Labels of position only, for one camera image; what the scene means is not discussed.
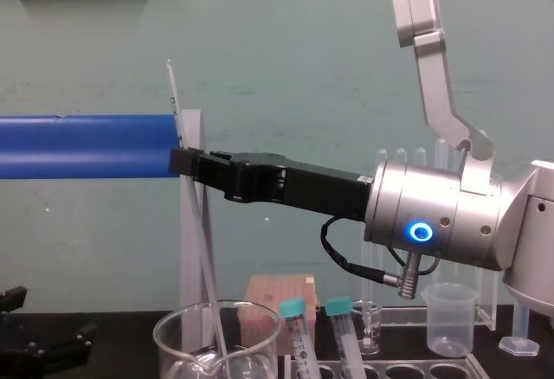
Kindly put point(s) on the clear acrylic test tube rack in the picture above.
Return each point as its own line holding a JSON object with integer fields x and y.
{"x": 487, "y": 301}

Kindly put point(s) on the large clear glass beaker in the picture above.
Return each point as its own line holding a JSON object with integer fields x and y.
{"x": 173, "y": 353}

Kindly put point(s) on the clear glass test tube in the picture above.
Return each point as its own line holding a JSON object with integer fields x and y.
{"x": 401, "y": 157}
{"x": 420, "y": 157}
{"x": 440, "y": 154}
{"x": 381, "y": 158}

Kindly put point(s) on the long glass thermometer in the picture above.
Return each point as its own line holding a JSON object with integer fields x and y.
{"x": 175, "y": 102}

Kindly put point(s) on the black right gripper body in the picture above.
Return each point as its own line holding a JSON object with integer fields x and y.
{"x": 311, "y": 188}

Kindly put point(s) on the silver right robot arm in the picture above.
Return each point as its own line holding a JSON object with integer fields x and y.
{"x": 433, "y": 206}

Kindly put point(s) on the clear rack with round holes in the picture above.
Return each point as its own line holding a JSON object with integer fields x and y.
{"x": 433, "y": 361}

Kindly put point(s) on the small clear glass beaker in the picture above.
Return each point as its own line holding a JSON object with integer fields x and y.
{"x": 372, "y": 335}

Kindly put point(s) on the translucent plastic beaker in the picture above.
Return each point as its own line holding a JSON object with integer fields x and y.
{"x": 450, "y": 323}

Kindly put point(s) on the blue plastic pipe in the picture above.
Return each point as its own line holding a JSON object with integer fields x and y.
{"x": 86, "y": 145}

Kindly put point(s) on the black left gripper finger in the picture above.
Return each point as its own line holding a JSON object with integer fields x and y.
{"x": 75, "y": 340}
{"x": 13, "y": 299}

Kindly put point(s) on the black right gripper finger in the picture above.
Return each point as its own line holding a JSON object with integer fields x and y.
{"x": 208, "y": 173}
{"x": 223, "y": 155}

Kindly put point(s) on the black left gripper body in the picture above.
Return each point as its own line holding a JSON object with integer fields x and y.
{"x": 21, "y": 359}

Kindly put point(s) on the pink tip box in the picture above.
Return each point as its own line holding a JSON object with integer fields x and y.
{"x": 277, "y": 292}

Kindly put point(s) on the teal capped centrifuge tube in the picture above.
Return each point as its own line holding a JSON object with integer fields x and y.
{"x": 346, "y": 344}
{"x": 298, "y": 340}

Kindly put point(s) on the white upright stand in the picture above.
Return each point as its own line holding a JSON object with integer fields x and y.
{"x": 195, "y": 128}

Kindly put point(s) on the clear plastic measuring cylinder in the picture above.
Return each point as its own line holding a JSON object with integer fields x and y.
{"x": 519, "y": 346}

